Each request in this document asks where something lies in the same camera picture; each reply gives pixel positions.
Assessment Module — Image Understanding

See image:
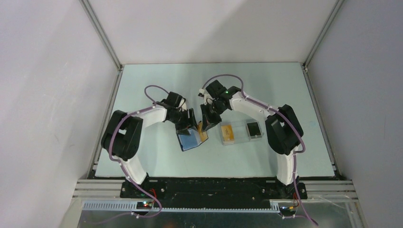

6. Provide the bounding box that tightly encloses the orange card stack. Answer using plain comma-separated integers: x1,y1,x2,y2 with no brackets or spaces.
221,124,235,143

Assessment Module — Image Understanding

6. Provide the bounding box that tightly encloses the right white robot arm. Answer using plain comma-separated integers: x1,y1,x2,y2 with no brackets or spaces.
198,80,304,199

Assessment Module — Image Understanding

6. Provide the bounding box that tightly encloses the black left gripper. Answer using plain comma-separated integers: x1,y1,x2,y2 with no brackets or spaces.
169,108,200,137

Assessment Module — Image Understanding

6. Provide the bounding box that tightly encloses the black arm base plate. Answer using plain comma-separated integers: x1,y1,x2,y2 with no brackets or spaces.
120,177,307,209

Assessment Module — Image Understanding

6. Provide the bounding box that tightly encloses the blue card holder wallet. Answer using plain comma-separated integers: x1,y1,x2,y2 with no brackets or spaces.
177,129,203,152

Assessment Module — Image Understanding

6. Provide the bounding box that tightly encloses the controller board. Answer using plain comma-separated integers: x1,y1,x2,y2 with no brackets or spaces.
136,201,154,210
279,206,298,212

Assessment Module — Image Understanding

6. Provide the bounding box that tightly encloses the right controller board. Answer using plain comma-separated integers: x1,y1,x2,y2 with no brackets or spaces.
279,206,298,212

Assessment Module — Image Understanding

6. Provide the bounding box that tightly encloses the orange credit card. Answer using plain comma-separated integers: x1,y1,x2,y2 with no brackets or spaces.
197,121,208,143

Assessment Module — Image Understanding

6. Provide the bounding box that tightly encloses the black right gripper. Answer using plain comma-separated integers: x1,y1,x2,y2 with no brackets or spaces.
200,102,227,133

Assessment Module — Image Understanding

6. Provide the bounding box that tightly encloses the left controller board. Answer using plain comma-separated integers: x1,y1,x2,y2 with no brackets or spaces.
136,201,154,210

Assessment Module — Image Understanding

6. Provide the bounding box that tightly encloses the clear plastic card tray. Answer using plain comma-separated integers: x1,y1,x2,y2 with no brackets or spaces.
219,119,264,145

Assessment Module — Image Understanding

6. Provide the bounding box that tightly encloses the grey cable duct strip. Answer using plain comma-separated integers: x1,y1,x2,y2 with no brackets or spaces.
82,200,280,213

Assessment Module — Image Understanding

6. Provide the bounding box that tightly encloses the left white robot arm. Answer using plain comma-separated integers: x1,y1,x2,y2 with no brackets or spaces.
101,92,197,198

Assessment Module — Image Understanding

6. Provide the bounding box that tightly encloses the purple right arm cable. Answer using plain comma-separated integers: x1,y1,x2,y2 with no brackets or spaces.
201,74,318,227

